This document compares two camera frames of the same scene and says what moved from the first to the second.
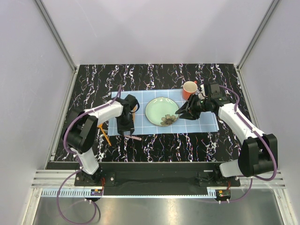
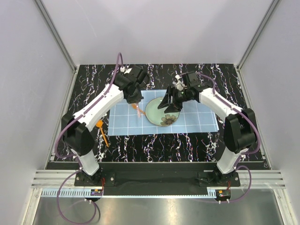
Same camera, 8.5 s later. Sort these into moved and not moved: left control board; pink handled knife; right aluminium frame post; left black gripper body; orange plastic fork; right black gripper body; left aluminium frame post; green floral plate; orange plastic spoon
Moved: right black gripper body; pink handled knife; orange plastic spoon; left black gripper body; orange plastic fork
Not moved: green floral plate; left control board; right aluminium frame post; left aluminium frame post
